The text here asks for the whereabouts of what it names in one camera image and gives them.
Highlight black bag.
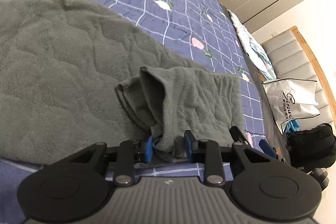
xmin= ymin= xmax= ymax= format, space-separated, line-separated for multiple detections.
xmin=286 ymin=123 xmax=335 ymax=173

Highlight blue plaid floral bedspread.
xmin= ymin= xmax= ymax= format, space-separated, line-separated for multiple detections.
xmin=0 ymin=0 xmax=266 ymax=224

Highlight grey padded headboard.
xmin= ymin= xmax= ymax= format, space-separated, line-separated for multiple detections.
xmin=261 ymin=26 xmax=335 ymax=130

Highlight grey quilted fleece pants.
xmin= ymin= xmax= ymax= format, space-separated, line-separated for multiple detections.
xmin=1 ymin=0 xmax=244 ymax=166

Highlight white shopping bag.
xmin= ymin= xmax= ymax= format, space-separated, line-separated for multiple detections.
xmin=262 ymin=78 xmax=320 ymax=134

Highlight light patterned pillow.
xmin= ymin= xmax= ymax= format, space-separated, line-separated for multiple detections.
xmin=228 ymin=10 xmax=277 ymax=80

